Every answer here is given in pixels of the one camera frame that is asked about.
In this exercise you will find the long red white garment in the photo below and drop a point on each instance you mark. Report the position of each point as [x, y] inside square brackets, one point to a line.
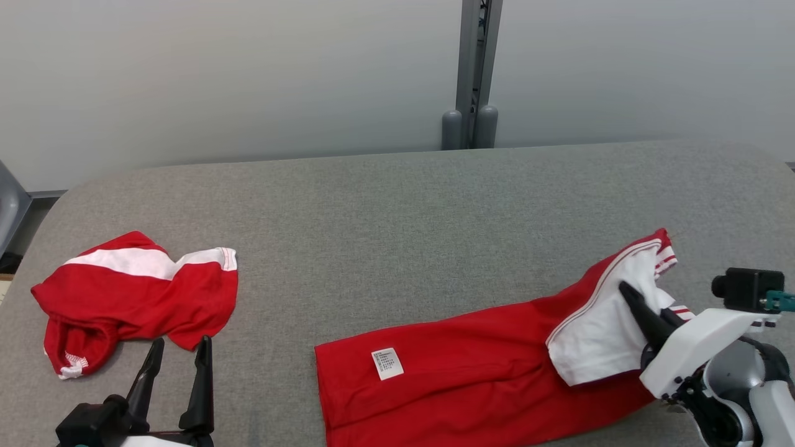
[472, 372]

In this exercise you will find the grey cylindrical post foot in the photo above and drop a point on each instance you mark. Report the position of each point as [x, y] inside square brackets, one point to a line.
[487, 127]
[451, 130]

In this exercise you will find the red white shirt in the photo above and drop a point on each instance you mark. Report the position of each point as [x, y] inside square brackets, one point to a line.
[136, 298]

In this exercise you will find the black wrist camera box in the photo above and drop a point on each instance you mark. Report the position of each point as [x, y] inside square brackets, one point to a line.
[745, 288]

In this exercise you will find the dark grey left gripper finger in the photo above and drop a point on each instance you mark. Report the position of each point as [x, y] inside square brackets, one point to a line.
[202, 397]
[146, 385]

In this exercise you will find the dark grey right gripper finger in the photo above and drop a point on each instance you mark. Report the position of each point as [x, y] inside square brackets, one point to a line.
[646, 320]
[673, 318]

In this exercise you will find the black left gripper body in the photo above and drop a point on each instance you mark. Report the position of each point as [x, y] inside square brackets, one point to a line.
[93, 425]

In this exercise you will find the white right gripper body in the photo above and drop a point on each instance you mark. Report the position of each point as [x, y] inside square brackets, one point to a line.
[695, 344]

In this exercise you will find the grey vertical metal post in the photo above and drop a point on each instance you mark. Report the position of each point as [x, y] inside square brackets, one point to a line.
[470, 62]

